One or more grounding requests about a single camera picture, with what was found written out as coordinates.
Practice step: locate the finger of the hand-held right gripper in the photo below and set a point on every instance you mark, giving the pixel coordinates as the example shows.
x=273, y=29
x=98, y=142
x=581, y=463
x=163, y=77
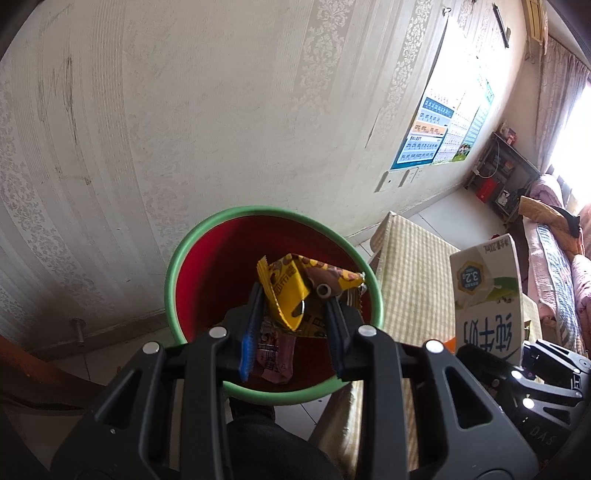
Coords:
x=554, y=369
x=482, y=364

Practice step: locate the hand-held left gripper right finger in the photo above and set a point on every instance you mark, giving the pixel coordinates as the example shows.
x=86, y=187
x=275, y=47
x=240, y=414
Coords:
x=339, y=350

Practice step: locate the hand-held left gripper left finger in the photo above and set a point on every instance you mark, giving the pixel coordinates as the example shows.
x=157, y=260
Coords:
x=245, y=355

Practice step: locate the white milk carton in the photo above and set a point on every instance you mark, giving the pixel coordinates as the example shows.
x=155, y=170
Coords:
x=489, y=295

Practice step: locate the yellow snack wrapper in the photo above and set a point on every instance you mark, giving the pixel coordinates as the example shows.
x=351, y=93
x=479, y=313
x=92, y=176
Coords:
x=286, y=286

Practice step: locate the red bin with green rim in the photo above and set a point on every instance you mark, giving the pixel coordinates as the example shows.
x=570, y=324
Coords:
x=207, y=267

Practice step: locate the pink snack wrapper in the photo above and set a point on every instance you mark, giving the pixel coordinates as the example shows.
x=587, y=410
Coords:
x=274, y=355

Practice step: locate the sofa with pink cover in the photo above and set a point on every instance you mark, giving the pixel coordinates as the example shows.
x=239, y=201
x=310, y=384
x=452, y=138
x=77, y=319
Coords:
x=558, y=277

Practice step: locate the black cloth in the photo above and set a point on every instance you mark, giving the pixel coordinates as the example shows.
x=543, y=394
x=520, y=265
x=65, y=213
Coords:
x=568, y=219

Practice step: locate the yellow cushion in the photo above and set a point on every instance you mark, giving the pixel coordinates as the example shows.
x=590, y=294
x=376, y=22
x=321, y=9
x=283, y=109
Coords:
x=542, y=217

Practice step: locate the metal bolt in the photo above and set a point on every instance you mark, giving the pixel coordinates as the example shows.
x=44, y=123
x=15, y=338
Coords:
x=78, y=330

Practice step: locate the red box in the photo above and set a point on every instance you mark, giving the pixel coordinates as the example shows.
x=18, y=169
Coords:
x=488, y=189

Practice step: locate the black shelf unit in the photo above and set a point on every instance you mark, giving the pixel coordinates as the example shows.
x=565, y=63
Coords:
x=508, y=170

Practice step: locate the orange wooden furniture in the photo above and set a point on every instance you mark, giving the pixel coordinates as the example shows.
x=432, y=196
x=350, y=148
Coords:
x=32, y=369

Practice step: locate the patterned curtain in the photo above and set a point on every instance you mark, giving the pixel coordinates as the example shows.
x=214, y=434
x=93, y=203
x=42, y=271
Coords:
x=561, y=92

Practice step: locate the white wall socket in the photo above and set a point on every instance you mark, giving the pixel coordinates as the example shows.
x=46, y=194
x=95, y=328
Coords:
x=387, y=181
x=408, y=177

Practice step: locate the blue chart wall poster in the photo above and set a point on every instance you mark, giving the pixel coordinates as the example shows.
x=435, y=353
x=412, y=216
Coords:
x=425, y=134

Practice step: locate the white table wall poster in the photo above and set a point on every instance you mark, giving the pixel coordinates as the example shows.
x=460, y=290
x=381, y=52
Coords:
x=461, y=120

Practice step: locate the teal wall poster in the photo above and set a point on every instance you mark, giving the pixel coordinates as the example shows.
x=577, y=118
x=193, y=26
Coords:
x=482, y=106

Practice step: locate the black wall bar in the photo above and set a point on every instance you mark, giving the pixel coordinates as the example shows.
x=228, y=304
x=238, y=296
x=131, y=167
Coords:
x=502, y=25

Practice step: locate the wall air conditioner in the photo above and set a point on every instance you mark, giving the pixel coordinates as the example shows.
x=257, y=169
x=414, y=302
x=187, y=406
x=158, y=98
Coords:
x=535, y=21

